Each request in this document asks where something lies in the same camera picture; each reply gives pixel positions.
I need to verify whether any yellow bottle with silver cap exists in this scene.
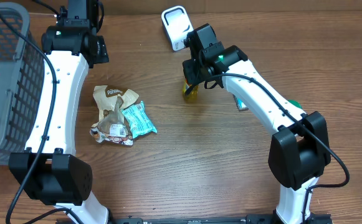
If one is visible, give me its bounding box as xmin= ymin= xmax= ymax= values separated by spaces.
xmin=182 ymin=80 xmax=199 ymax=102

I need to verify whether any teal white small packet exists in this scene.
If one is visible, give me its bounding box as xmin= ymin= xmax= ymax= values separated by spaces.
xmin=234 ymin=95 xmax=248 ymax=111

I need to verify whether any teal white large packet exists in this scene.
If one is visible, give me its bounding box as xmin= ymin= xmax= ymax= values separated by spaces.
xmin=121 ymin=101 xmax=158 ymax=139

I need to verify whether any green lid white jar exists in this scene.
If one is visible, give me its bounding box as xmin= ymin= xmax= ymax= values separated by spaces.
xmin=287 ymin=100 xmax=303 ymax=110

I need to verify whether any brown snack package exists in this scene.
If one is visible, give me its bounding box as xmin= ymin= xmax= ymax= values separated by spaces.
xmin=90 ymin=85 xmax=139 ymax=146

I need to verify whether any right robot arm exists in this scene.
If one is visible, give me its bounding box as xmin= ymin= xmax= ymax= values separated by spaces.
xmin=183 ymin=24 xmax=332 ymax=223

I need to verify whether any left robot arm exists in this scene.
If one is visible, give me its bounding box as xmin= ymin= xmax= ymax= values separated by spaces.
xmin=9 ymin=1 xmax=111 ymax=223

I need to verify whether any white barcode scanner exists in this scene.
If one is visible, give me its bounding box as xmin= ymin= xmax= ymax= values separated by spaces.
xmin=161 ymin=6 xmax=194 ymax=52

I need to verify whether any grey plastic shopping basket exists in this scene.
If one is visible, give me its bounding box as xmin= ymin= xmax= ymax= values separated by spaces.
xmin=0 ymin=2 xmax=44 ymax=166

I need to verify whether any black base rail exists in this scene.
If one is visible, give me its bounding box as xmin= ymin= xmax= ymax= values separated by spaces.
xmin=55 ymin=213 xmax=333 ymax=224

